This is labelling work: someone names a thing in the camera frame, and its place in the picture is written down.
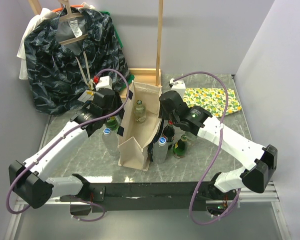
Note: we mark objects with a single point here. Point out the lemon print cloth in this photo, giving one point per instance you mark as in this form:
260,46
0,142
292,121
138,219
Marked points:
212,100

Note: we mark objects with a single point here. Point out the green glass bottle left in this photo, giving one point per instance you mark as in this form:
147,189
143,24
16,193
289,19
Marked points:
112,123

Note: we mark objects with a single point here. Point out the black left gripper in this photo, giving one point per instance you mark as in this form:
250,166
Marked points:
117,101

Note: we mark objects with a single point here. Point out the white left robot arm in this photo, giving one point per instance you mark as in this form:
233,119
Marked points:
30,179

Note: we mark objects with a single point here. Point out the wooden clothes rack stand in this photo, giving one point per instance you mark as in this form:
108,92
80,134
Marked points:
142,75

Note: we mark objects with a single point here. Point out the dark cola glass bottle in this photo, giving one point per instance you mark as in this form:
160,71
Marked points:
169,133

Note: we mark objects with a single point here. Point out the green glass bottle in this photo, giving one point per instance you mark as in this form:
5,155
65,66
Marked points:
112,123
180,147

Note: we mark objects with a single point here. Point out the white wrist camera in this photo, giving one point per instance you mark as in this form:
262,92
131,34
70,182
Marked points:
103,82
178,86

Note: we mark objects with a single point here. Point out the clear water bottle left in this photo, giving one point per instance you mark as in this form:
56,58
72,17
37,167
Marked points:
110,141

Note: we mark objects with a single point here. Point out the wooden clothes hanger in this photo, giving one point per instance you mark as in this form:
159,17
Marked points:
70,25

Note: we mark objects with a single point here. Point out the green glass bottle right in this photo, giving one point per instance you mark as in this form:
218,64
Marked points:
180,147

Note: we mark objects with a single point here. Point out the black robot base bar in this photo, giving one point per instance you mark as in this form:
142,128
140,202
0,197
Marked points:
154,196

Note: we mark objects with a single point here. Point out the dark patterned hanging jacket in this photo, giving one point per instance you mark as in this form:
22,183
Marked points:
58,76

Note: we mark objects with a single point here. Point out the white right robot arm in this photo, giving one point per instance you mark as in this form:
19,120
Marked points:
258,162

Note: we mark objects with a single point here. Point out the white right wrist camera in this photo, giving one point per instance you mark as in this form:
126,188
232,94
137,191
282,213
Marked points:
178,86

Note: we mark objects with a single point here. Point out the clear water bottle right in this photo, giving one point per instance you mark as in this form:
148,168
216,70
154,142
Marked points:
160,149

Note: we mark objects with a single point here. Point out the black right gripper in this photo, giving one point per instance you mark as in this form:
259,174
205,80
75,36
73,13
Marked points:
162,114

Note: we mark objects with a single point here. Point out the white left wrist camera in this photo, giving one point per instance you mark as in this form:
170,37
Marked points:
103,82

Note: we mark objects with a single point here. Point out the clear soda water bottle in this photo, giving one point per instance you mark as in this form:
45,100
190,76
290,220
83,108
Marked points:
139,111

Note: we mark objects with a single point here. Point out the beige canvas tote bag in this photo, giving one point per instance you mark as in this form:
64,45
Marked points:
135,138

